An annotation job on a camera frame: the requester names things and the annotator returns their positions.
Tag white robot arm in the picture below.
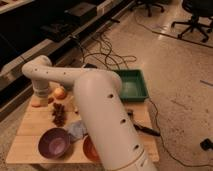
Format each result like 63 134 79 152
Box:
22 55 157 171

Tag orange pepper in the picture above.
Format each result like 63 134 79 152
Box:
31 102 41 108

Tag green plastic tray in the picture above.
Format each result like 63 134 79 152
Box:
116 69 149 102

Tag yellow-red apple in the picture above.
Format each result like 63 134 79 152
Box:
53 87 67 100

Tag blue-grey cloth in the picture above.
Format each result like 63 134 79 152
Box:
67 120 88 141

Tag black tool on table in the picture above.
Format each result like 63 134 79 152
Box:
126 109 161 137

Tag dark grape bunch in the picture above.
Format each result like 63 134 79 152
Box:
52 103 66 127

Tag orange bowl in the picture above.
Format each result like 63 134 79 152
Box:
83 136 100 162

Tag purple bowl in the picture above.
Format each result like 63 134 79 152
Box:
38 128 70 159

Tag black box on shelf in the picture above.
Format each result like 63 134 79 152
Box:
64 2 97 25

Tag black office chair left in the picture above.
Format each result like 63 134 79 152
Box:
130 0 165 17

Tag black office chair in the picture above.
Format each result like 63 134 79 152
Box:
130 0 165 17
171 0 213 43

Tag black object on floor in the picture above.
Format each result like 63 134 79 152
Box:
200 138 213 151

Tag black office chair right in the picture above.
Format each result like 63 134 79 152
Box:
171 0 213 43

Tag black floor cables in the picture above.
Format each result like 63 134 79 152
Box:
68 32 138 70

